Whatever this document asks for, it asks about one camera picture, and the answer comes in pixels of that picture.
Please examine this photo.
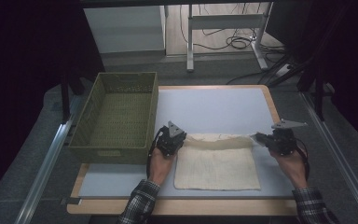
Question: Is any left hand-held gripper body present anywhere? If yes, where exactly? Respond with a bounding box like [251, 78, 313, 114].
[155, 120, 187, 158]

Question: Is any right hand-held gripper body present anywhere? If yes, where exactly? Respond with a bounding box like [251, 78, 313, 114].
[269, 119, 309, 157]

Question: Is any cream knitted cloth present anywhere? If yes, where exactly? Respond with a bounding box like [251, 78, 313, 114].
[172, 133, 261, 191]

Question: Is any person's left hand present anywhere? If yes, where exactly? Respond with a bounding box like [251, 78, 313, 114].
[148, 147, 177, 187]

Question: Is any person's right hand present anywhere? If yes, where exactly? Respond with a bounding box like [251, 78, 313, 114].
[268, 148, 309, 189]

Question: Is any white table mat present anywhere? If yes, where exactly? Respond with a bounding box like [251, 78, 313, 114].
[77, 87, 295, 199]

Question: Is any green plastic basket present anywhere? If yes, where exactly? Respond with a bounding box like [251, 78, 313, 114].
[68, 72, 159, 165]

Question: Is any black metal stand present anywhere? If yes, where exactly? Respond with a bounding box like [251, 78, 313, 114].
[60, 74, 86, 123]
[297, 58, 328, 122]

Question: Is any white power strip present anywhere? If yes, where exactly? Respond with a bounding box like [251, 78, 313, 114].
[273, 63, 294, 78]

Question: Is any white cabinet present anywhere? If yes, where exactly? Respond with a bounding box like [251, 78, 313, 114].
[83, 5, 166, 54]

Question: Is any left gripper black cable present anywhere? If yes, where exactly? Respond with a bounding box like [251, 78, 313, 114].
[145, 128, 164, 180]

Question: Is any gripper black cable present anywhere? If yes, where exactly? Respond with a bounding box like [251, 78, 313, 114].
[145, 128, 164, 180]
[294, 138, 311, 182]

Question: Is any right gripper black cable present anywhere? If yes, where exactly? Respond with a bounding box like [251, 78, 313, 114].
[294, 138, 311, 182]

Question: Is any aluminium rail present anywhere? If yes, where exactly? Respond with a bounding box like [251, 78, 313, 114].
[301, 92, 358, 224]
[13, 119, 76, 224]

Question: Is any black floor cables bundle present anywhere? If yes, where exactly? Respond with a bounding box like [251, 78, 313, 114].
[180, 3, 286, 53]

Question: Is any black table edge bracket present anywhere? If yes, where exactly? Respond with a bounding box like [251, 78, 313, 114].
[60, 196, 84, 206]

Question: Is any white metal desk frame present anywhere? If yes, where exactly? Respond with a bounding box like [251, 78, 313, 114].
[186, 3, 270, 73]

